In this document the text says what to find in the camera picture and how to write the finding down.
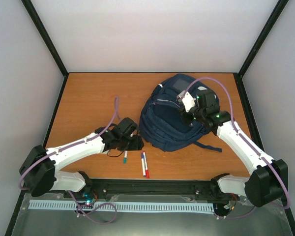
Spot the navy blue student backpack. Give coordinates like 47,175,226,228
139,74,222,152

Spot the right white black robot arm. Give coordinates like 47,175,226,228
177,89,288,207

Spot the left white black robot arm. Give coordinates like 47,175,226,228
19,118,144,199

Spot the teal tip white marker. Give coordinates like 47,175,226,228
123,151,128,164

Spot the blue purple marker pen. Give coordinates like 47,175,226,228
141,153,146,177

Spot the red marker pen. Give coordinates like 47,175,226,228
143,151,149,178

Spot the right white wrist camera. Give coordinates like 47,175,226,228
177,90,195,113

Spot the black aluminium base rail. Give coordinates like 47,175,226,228
22,178,285,200

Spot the light blue cable duct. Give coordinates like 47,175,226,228
28,200,214,214

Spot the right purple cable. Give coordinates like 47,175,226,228
184,77,291,220

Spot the black frame post right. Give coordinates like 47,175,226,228
238,0,289,79

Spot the black frame post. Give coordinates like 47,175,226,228
238,0,289,79
21,0,69,78

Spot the black frame post left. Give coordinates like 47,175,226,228
21,0,69,78

